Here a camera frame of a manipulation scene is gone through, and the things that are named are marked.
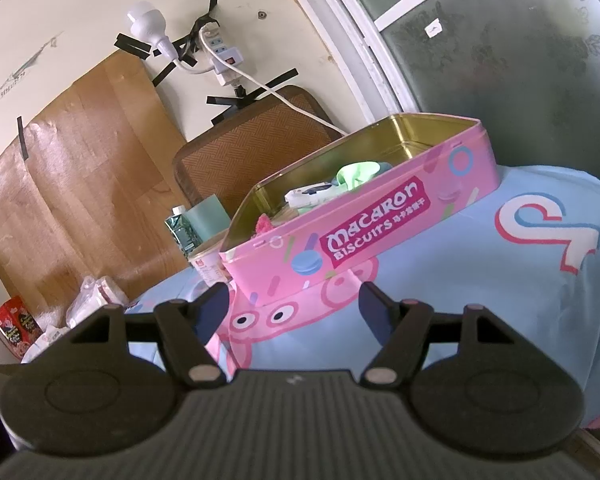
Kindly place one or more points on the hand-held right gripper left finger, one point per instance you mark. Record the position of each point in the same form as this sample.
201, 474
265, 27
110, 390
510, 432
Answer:
212, 312

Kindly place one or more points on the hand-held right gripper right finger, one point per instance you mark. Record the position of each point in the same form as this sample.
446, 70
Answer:
375, 312

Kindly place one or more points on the pink fuzzy ball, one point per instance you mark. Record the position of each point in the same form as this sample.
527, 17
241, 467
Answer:
265, 225

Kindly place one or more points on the pink tin box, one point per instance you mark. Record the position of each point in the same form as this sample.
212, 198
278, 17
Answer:
430, 200

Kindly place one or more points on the white tissue packet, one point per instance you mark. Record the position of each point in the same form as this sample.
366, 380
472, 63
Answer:
307, 194

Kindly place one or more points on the green cloth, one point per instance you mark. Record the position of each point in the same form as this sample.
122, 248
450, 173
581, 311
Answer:
355, 172

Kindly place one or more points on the white noodle cup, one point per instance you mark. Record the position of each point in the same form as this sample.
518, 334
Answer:
207, 265

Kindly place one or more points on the blue printed bedsheet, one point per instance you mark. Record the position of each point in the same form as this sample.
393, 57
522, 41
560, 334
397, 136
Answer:
455, 285

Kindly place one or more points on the green drink carton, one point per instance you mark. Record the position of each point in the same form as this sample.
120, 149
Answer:
180, 232

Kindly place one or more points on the red snack packet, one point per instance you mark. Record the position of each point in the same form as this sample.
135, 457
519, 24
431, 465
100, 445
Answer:
10, 325

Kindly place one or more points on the mint green paper cup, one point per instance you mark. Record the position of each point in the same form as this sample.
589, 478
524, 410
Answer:
207, 215

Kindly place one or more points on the clear plastic bag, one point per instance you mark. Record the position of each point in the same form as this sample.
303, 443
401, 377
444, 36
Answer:
92, 300

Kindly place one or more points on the brown woven mat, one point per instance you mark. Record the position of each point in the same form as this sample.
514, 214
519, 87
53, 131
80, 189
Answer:
240, 145

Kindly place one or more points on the cluster of black tape strips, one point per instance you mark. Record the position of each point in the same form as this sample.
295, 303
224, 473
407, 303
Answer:
230, 99

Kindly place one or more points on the white power strip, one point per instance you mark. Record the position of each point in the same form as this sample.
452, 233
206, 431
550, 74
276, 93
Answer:
225, 57

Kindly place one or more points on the black tape piece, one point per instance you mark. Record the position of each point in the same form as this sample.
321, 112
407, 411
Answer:
22, 137

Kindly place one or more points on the white framed glass door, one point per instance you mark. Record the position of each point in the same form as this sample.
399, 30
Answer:
505, 60

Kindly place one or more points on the white sticker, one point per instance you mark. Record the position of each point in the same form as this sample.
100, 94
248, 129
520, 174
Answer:
433, 27

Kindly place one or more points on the white light bulb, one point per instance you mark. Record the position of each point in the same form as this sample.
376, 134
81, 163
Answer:
147, 25

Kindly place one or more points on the wood pattern wall sheet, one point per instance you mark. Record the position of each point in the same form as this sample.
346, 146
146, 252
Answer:
80, 185

